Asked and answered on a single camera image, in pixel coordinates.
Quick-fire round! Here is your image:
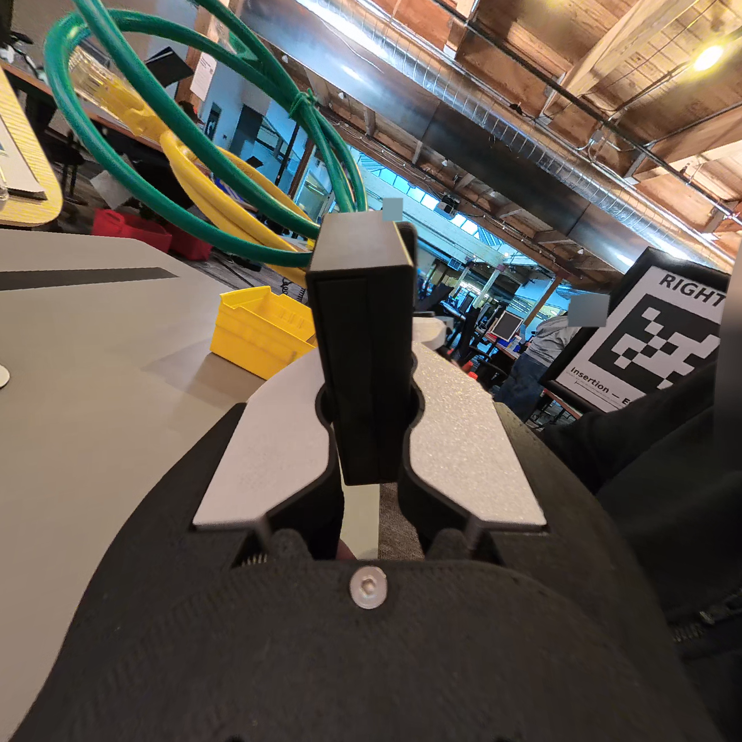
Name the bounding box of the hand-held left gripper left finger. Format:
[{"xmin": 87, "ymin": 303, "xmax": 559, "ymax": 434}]
[{"xmin": 191, "ymin": 347, "xmax": 344, "ymax": 533}]

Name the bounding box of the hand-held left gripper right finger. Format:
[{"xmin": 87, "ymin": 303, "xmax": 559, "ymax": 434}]
[{"xmin": 399, "ymin": 341, "xmax": 550, "ymax": 553}]

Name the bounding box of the black network switch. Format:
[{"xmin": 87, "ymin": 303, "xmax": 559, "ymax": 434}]
[{"xmin": 305, "ymin": 211, "xmax": 419, "ymax": 487}]

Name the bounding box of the green ethernet cable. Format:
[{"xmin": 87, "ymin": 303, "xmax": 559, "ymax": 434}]
[{"xmin": 44, "ymin": 0, "xmax": 368, "ymax": 269}]

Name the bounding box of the yellow ethernet cable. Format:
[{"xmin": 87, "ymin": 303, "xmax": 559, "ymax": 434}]
[{"xmin": 68, "ymin": 45, "xmax": 321, "ymax": 286}]

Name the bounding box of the yellow plastic bin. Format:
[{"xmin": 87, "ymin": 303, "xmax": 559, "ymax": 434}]
[{"xmin": 210, "ymin": 286, "xmax": 318, "ymax": 381}]

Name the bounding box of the computer monitor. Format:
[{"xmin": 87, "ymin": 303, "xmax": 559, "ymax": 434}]
[{"xmin": 490, "ymin": 309, "xmax": 524, "ymax": 343}]

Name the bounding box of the black and white tag sign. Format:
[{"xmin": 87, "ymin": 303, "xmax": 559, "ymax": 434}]
[{"xmin": 539, "ymin": 246, "xmax": 732, "ymax": 415}]

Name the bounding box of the person's black jacket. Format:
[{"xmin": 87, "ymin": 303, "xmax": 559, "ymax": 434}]
[{"xmin": 539, "ymin": 359, "xmax": 742, "ymax": 742}]

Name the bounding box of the red plastic bin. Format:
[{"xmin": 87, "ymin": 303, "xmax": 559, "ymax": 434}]
[
  {"xmin": 93, "ymin": 209, "xmax": 173, "ymax": 254},
  {"xmin": 164, "ymin": 223, "xmax": 213, "ymax": 262}
]

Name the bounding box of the black tape strip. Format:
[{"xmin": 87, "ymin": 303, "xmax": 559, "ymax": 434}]
[{"xmin": 0, "ymin": 268, "xmax": 180, "ymax": 292}]

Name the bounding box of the white paper notice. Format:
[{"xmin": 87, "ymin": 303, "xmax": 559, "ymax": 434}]
[{"xmin": 190, "ymin": 55, "xmax": 216, "ymax": 100}]

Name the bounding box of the black tilted panel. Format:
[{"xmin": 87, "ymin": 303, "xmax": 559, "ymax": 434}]
[{"xmin": 145, "ymin": 49, "xmax": 195, "ymax": 88}]

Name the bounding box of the metal air duct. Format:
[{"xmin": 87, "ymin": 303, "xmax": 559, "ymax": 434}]
[{"xmin": 243, "ymin": 0, "xmax": 742, "ymax": 273}]

